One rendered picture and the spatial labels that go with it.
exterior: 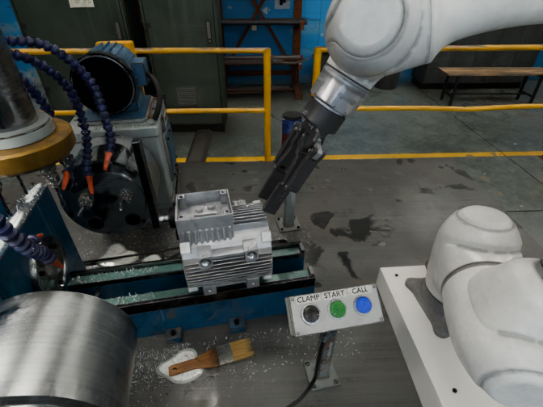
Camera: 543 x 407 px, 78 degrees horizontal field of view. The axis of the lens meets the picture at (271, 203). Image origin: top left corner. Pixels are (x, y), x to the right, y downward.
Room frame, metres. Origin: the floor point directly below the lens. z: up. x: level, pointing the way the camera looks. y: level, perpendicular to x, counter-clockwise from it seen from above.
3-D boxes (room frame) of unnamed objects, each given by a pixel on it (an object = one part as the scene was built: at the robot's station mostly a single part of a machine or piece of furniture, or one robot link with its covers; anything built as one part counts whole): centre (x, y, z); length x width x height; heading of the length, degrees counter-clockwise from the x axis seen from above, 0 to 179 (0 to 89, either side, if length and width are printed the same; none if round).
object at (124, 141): (0.88, 0.47, 1.04); 0.41 x 0.25 x 0.25; 11
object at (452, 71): (4.62, -2.95, 0.22); 1.40 x 0.33 x 0.43; 90
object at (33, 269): (0.54, 0.50, 1.02); 0.15 x 0.02 x 0.15; 11
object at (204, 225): (0.61, 0.15, 1.11); 0.12 x 0.11 x 0.07; 102
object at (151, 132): (1.14, 0.53, 0.99); 0.35 x 0.31 x 0.37; 11
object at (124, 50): (1.18, 0.50, 1.16); 0.33 x 0.26 x 0.42; 11
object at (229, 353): (0.44, 0.14, 0.80); 0.21 x 0.05 x 0.01; 109
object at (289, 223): (0.95, -0.06, 1.01); 0.08 x 0.08 x 0.42; 11
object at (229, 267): (0.61, 0.11, 1.01); 0.20 x 0.19 x 0.19; 102
